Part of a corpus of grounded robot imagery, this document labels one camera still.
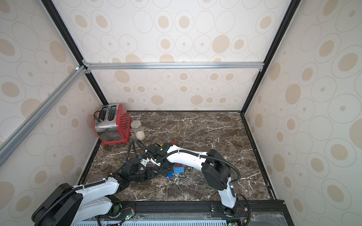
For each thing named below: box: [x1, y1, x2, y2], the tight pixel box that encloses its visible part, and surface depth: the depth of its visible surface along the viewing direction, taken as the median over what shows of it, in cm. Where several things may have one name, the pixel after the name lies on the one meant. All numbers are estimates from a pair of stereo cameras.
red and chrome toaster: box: [93, 103, 132, 146], surface depth 99 cm
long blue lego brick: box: [173, 166, 185, 174], surface depth 88 cm
